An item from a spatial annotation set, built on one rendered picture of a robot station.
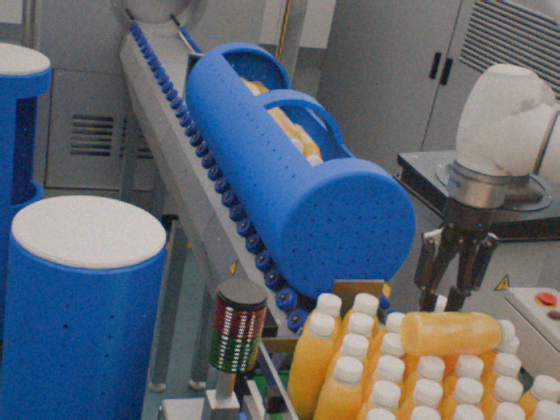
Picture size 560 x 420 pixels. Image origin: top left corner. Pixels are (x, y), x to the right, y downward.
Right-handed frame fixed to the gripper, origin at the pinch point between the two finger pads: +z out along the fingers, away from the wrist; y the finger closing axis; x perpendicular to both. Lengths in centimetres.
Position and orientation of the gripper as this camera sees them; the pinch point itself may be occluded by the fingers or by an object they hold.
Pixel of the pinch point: (439, 309)
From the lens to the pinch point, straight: 142.5
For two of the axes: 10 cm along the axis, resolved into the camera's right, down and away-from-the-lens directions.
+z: -1.8, 8.9, 4.1
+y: -9.4, -0.3, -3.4
